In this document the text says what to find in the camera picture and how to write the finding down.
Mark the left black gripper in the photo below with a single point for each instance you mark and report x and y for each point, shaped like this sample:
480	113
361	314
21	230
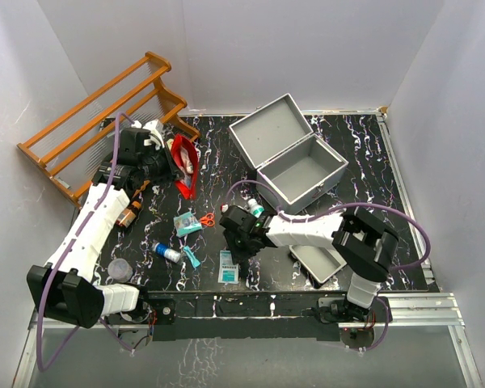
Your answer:
171	174

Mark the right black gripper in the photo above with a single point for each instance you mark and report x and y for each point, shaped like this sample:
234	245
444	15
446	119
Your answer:
238	256

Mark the white green-label pill bottle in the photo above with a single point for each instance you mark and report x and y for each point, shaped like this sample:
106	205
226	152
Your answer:
254	207

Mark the red first aid pouch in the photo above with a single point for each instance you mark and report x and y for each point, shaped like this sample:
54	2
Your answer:
187	183

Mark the bandage packet bundle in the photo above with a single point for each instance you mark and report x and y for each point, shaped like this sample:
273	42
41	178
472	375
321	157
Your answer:
187	164

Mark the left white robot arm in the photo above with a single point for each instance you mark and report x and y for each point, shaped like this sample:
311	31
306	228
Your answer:
62	289

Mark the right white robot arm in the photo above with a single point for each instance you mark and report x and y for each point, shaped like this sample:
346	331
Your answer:
364	242

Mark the teal white wipe sachet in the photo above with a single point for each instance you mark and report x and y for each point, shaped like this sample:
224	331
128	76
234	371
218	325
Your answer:
228	270

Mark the teal mask packet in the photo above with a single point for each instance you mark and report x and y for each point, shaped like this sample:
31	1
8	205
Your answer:
186	224

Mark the teal small packet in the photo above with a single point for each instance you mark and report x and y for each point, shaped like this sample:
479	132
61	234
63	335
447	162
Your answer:
191	256

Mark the brown glass bottle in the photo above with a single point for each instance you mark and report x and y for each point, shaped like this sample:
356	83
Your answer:
129	214

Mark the blue white tube bottle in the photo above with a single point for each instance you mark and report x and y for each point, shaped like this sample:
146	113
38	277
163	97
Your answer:
166	252

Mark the grey divider tray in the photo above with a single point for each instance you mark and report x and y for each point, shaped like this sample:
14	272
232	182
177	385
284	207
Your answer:
320	263

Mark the grey metal case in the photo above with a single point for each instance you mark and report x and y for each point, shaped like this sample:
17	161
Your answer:
294	166

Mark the wooden shelf rack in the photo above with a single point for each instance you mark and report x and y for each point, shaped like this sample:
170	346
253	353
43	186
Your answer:
69	150

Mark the clear plastic cup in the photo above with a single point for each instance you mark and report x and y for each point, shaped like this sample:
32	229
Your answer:
120	270

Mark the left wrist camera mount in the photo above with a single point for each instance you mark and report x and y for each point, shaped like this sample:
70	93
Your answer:
154	127

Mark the orange handled scissors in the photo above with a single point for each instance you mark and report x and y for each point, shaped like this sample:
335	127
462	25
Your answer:
208	220

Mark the black base frame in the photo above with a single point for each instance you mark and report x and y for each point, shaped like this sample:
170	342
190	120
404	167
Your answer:
240	315

